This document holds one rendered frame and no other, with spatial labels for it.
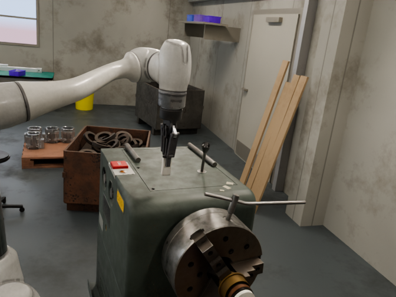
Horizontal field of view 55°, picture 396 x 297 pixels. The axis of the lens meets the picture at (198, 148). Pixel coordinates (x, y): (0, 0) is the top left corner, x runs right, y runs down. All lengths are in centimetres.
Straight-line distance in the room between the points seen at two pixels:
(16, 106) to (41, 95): 7
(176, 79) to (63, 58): 754
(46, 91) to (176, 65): 39
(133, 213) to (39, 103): 47
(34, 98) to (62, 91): 7
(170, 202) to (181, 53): 49
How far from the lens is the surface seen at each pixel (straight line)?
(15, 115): 98
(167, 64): 118
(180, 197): 130
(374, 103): 366
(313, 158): 383
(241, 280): 117
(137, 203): 125
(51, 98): 101
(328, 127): 381
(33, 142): 521
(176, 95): 119
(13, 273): 133
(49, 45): 865
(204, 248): 115
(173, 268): 121
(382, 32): 371
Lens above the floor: 180
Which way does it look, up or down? 17 degrees down
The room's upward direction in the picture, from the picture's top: 6 degrees clockwise
